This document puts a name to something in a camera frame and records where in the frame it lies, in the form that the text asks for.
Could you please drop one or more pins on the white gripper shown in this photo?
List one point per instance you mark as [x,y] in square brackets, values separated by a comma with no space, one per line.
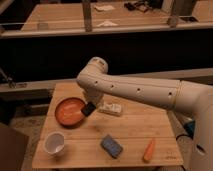
[93,97]

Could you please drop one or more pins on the black eraser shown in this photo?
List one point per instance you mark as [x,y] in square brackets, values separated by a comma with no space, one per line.
[88,109]

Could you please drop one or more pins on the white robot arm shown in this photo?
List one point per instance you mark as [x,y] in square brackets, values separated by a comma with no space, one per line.
[191,99]

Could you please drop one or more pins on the white ceramic cup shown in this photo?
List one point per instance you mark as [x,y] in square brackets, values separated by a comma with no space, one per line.
[54,143]

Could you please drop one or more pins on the white tube with label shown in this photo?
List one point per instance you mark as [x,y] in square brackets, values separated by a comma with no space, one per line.
[110,108]

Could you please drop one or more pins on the orange bowl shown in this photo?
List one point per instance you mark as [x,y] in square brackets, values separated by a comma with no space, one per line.
[68,112]

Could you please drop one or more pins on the blue sponge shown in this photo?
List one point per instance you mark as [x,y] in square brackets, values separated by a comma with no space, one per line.
[111,146]

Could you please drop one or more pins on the crumpled white paper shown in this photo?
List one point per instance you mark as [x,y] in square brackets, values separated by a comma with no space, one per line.
[107,24]

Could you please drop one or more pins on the metal clamp at left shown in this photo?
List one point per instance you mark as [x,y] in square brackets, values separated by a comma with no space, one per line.
[10,81]

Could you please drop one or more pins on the orange carrot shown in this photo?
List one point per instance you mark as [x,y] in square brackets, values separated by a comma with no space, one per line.
[148,154]

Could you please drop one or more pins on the white paper sheet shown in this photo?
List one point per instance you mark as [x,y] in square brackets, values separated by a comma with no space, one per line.
[104,8]

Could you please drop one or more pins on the brown cardboard box corner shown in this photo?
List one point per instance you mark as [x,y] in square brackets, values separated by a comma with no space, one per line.
[13,146]

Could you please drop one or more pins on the dark tool pile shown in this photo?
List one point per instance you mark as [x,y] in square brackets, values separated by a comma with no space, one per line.
[143,5]

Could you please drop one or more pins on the metal post left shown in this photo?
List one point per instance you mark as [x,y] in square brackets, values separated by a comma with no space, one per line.
[87,15]

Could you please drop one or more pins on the metal post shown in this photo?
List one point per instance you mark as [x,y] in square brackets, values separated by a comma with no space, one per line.
[87,15]
[181,9]

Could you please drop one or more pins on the blue box with cables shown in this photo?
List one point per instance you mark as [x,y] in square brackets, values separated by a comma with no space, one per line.
[188,125]

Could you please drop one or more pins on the metal post right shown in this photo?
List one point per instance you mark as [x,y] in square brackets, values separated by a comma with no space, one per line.
[181,9]

